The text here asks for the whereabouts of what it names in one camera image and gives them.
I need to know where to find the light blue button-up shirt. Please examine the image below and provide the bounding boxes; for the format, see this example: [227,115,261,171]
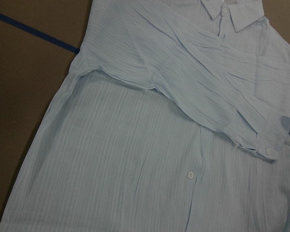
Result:
[0,0,290,232]

